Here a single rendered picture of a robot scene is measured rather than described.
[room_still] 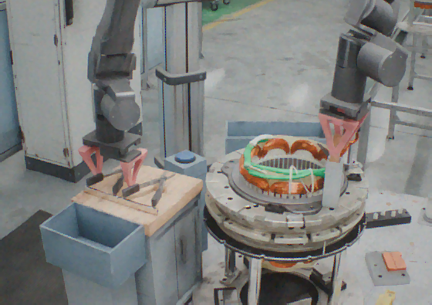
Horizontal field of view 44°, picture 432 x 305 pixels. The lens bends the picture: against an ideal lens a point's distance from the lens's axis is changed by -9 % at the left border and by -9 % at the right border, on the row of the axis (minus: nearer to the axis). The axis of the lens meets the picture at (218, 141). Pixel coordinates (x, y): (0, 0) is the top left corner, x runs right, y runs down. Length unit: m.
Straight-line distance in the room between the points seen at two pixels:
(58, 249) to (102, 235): 0.11
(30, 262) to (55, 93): 1.03
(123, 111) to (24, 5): 2.36
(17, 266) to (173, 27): 1.70
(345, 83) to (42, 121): 2.69
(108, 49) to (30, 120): 2.55
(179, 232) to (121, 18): 0.45
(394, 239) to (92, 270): 0.84
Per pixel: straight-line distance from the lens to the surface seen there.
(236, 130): 1.47
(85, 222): 1.14
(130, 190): 1.11
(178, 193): 1.14
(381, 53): 0.88
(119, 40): 1.00
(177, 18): 1.43
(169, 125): 1.51
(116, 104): 0.99
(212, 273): 1.35
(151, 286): 1.14
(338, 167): 1.01
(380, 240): 1.55
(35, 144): 3.58
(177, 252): 1.19
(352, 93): 0.94
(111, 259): 0.99
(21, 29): 3.37
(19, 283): 2.70
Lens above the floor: 1.63
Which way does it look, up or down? 24 degrees down
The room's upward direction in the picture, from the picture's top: straight up
